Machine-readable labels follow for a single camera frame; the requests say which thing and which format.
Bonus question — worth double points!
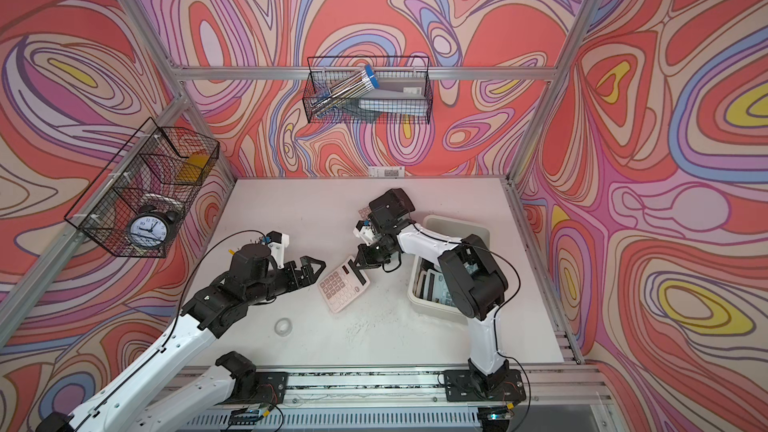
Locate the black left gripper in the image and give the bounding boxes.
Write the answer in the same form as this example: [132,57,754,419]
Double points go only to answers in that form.
[244,254,326,307]

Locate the white pink-keyed calculator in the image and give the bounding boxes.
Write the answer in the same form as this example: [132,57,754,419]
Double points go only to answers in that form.
[317,256,371,313]

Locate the light blue calculator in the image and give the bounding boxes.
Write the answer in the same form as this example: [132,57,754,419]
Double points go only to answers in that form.
[417,269,456,307]

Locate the white plastic storage box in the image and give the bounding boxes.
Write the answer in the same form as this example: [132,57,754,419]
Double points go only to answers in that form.
[407,214,491,324]

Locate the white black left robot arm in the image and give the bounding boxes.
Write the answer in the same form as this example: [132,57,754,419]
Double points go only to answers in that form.
[37,231,326,431]

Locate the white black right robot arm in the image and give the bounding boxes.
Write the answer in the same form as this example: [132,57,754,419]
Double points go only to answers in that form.
[353,188,510,398]

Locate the clear tape roll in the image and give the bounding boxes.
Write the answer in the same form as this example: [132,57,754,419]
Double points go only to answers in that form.
[274,318,293,337]

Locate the white barcode label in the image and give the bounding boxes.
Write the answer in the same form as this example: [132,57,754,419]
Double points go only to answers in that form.
[368,166,405,178]

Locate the yellow sticky notes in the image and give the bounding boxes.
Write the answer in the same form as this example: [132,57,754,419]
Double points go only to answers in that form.
[174,154,209,186]

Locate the black alarm clock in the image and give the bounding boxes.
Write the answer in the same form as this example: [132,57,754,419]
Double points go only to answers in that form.
[127,204,179,250]

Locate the pencil tube blue cap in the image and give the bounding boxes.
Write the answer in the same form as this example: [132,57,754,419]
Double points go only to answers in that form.
[308,65,379,119]

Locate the grey stapler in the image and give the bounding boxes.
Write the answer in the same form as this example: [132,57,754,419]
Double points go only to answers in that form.
[358,89,428,116]

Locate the black wire basket back wall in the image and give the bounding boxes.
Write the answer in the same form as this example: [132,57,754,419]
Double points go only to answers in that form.
[302,54,433,124]

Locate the black wire basket wall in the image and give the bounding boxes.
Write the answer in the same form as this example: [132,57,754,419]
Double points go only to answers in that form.
[302,54,433,124]
[64,118,220,259]

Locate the black wire basket left wall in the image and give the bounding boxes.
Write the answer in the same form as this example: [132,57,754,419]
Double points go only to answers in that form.
[64,118,220,259]

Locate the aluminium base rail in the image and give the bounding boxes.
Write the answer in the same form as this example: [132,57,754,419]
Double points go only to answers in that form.
[101,364,613,432]

